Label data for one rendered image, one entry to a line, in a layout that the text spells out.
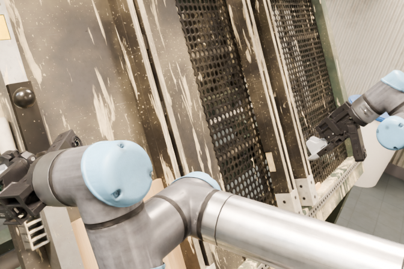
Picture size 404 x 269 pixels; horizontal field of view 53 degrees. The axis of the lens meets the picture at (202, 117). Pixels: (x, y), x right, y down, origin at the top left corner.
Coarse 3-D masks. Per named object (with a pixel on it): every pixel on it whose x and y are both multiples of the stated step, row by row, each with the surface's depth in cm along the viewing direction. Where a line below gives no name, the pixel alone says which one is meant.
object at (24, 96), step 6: (18, 90) 70; (24, 90) 71; (30, 90) 71; (18, 96) 70; (24, 96) 70; (30, 96) 71; (18, 102) 70; (24, 102) 70; (30, 102) 71; (24, 108) 71
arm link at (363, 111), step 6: (360, 96) 112; (354, 102) 112; (360, 102) 110; (354, 108) 111; (360, 108) 109; (366, 108) 109; (360, 114) 110; (366, 114) 109; (372, 114) 108; (378, 114) 112; (366, 120) 110; (372, 120) 110
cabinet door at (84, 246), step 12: (156, 180) 111; (156, 192) 110; (72, 228) 89; (84, 228) 91; (84, 240) 90; (84, 252) 90; (180, 252) 114; (84, 264) 90; (96, 264) 92; (168, 264) 109; (180, 264) 113
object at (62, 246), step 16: (0, 0) 82; (0, 48) 80; (16, 48) 83; (0, 64) 80; (16, 64) 82; (0, 80) 80; (16, 80) 82; (0, 96) 82; (16, 128) 81; (16, 144) 82; (48, 208) 83; (64, 208) 86; (48, 224) 82; (64, 224) 85; (64, 240) 84; (48, 256) 85; (64, 256) 84; (80, 256) 87
